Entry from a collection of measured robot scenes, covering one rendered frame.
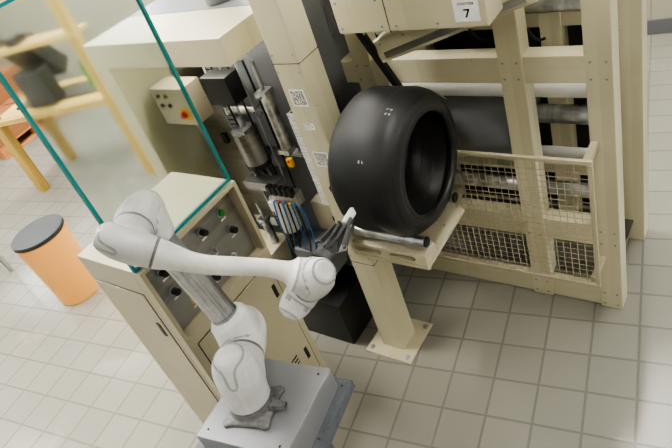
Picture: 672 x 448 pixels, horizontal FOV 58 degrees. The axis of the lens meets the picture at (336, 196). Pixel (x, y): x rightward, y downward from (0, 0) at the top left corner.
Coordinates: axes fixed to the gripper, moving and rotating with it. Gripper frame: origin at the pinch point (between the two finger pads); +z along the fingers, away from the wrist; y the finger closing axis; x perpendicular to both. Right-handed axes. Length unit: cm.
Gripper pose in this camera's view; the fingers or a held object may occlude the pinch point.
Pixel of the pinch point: (348, 217)
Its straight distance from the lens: 208.1
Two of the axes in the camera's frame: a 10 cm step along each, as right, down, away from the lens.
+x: 3.6, 6.8, 6.4
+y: -8.0, -1.1, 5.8
